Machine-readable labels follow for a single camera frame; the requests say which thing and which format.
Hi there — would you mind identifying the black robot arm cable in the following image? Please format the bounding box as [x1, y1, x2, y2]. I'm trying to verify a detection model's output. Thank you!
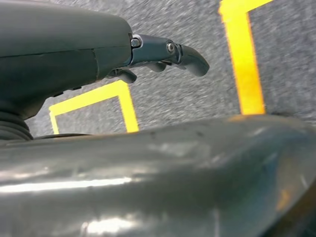
[34, 132, 91, 140]

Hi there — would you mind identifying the yellow floor tape square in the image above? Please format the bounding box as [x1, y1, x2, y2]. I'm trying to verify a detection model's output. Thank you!
[219, 0, 275, 116]

